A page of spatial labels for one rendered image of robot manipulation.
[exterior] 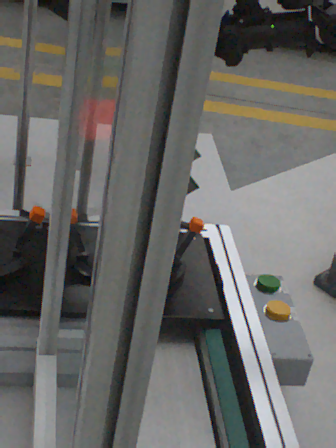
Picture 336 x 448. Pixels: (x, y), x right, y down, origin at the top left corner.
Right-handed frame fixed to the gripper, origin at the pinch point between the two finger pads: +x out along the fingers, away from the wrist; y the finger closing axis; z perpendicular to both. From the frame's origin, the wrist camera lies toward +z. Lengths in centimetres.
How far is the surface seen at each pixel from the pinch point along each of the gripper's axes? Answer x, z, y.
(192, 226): 1.8, -24.1, 24.2
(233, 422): -6, -40, 51
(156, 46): -14, 26, 107
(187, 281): 3.5, -33.7, 25.3
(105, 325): -10, 14, 107
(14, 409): 26, -40, 50
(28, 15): 25.6, 9.0, 14.1
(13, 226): 33.2, -24.4, 21.3
